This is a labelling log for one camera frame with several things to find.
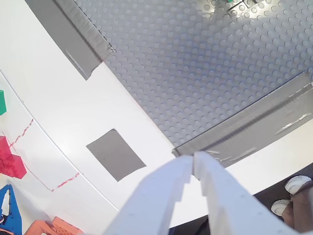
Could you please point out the blue perforated plastic part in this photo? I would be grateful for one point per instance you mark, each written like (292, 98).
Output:
(14, 215)

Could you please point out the white sneaker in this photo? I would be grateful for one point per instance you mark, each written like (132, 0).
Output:
(280, 208)
(297, 183)

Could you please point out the grey tape patch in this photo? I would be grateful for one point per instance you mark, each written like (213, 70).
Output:
(115, 154)

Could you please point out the grey studded lego baseplate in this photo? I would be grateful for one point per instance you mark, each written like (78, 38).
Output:
(195, 73)

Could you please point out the salmon perforated plastic part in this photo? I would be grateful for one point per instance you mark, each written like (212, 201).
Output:
(53, 227)

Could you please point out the grey lego brick wall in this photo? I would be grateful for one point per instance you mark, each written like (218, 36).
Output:
(239, 8)

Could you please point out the red lego cube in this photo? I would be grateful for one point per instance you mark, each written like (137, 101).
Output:
(9, 159)

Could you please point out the long grey tape strip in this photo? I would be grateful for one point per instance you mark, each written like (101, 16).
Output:
(244, 137)
(73, 36)

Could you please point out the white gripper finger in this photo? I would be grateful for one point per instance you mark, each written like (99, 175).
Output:
(232, 210)
(151, 195)

